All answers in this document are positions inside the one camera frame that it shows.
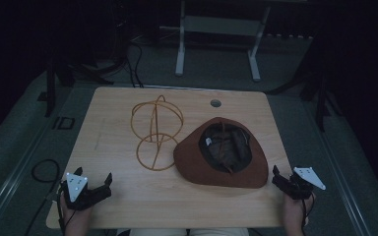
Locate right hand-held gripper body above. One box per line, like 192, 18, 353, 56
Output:
283, 166, 327, 202

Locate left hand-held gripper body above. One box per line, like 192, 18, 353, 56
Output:
60, 172, 113, 211

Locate brown felt hat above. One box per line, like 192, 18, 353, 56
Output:
172, 116, 270, 190

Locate gold wire hat stand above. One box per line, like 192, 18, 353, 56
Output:
130, 94, 185, 172

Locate person's left hand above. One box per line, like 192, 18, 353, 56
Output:
59, 196, 95, 236

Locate person's right hand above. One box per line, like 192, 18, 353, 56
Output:
282, 191, 317, 236

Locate black metal stand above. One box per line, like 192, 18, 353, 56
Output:
36, 48, 115, 118
269, 65, 344, 133

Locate left hand-held gripper cable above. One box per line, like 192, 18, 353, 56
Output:
56, 186, 67, 236

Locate hand-held gripper cable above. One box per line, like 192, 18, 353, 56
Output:
56, 186, 67, 236
300, 193, 316, 236

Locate right hand-held gripper cable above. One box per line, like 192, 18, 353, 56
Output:
300, 193, 316, 236

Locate black looped floor cable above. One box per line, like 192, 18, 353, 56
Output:
23, 158, 61, 236

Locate black rectangular floor bracket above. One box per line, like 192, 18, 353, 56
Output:
51, 115, 77, 131

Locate black cables on floor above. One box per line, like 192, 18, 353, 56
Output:
124, 38, 146, 89

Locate white metal stand frame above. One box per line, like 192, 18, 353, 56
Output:
174, 0, 272, 83

